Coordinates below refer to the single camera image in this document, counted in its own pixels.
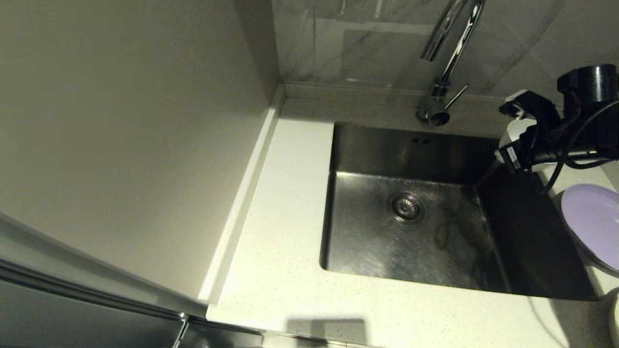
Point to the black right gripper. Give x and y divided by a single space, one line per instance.
527 152

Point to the purple plate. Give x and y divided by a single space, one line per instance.
595 222

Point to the beige plate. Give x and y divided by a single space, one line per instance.
615 319

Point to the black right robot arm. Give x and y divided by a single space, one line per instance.
595 82

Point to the stainless steel sink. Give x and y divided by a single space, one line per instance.
377 241

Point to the chrome gooseneck faucet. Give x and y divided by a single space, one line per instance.
459 38

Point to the round metal drain strainer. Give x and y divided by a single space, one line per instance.
406 207

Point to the under-counter cabinet front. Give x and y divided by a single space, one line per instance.
222 337

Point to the beige tall cabinet panel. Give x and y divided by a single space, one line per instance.
121 121

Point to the grey glossy cabinet door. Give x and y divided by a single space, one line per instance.
72 319

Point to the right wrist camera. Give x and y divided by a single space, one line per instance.
532 108

